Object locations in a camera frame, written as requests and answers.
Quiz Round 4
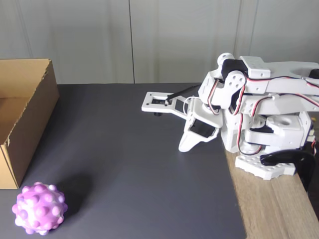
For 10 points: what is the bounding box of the purple pink knobbly ball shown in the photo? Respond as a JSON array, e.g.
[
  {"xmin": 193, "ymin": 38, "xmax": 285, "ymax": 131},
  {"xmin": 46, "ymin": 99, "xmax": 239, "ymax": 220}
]
[{"xmin": 11, "ymin": 181, "xmax": 68, "ymax": 236}]

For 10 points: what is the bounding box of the brown cardboard box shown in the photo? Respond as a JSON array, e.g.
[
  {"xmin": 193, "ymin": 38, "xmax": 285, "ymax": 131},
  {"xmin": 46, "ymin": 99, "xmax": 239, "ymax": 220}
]
[{"xmin": 0, "ymin": 58, "xmax": 60, "ymax": 190}]

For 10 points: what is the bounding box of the dark grey table mat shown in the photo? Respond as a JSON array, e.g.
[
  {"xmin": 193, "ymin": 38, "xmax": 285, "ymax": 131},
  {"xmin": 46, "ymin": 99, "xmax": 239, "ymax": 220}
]
[{"xmin": 0, "ymin": 83, "xmax": 247, "ymax": 239}]

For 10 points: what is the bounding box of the black table clamp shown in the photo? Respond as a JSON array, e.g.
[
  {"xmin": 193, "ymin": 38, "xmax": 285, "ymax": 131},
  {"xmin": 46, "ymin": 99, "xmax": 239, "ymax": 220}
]
[{"xmin": 260, "ymin": 149, "xmax": 316, "ymax": 194}]

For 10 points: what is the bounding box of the black camera cable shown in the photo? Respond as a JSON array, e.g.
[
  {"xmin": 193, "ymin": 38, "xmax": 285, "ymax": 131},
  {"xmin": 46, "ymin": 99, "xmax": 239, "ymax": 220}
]
[{"xmin": 165, "ymin": 84, "xmax": 201, "ymax": 105}]

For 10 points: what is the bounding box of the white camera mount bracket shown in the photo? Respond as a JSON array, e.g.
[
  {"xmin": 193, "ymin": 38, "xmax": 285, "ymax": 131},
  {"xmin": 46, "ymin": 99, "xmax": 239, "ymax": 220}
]
[{"xmin": 141, "ymin": 91, "xmax": 195, "ymax": 119}]

